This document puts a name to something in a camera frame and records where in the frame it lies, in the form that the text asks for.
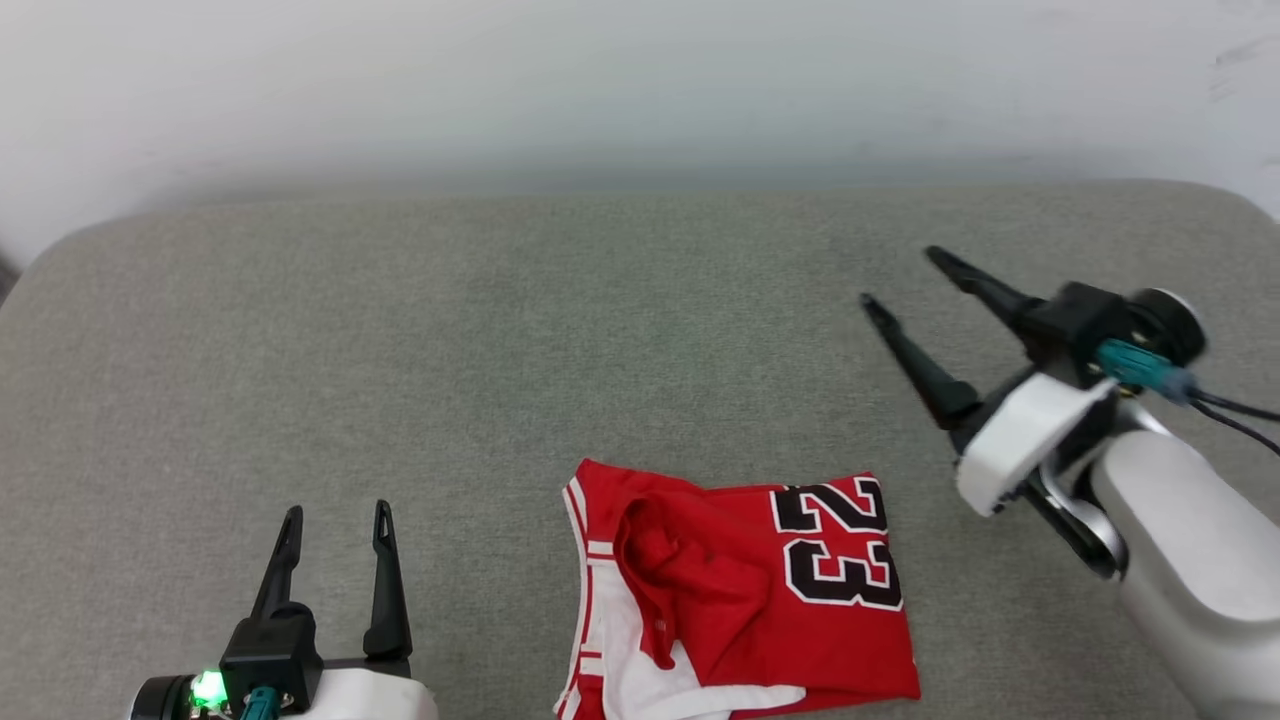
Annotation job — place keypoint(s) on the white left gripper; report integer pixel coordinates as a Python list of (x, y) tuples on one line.
[(370, 695)]

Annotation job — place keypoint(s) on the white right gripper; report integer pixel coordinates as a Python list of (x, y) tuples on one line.
[(1020, 440)]

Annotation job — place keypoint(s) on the red basketball jersey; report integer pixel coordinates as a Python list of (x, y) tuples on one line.
[(740, 600)]

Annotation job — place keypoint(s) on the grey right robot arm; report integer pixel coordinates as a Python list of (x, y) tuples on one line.
[(1200, 560)]

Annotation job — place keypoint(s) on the grey fabric sofa cushion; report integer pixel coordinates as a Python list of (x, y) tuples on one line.
[(500, 380)]

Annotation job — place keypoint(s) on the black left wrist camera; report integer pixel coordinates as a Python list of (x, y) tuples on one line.
[(272, 645)]

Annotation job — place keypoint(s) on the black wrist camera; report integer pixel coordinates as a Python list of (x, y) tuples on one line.
[(1075, 325), (272, 645)]

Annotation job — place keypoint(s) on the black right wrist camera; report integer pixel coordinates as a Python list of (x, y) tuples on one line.
[(1075, 325)]

